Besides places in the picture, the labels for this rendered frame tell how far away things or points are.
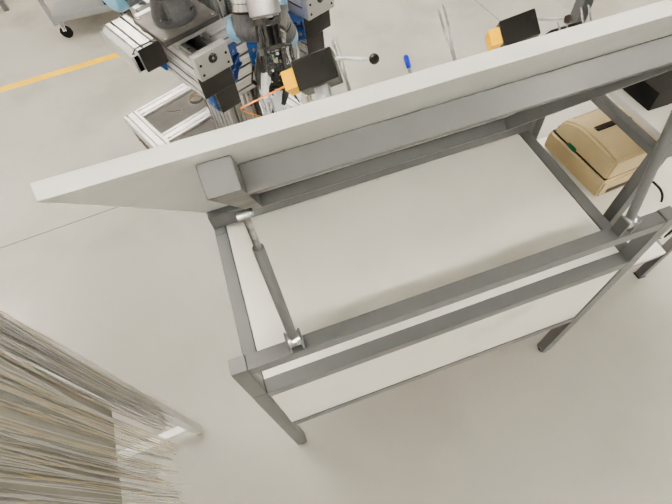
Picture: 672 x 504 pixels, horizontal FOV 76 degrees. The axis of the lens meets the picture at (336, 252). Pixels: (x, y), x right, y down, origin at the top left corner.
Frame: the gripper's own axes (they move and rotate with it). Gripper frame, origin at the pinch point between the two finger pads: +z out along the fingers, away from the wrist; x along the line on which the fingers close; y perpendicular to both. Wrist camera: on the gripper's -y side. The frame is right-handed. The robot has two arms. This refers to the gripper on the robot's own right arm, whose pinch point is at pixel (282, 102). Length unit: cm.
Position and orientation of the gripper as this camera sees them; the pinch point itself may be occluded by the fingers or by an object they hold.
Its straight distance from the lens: 120.8
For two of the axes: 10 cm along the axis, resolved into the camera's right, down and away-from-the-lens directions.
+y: 3.6, 4.4, -8.2
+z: 1.6, 8.4, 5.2
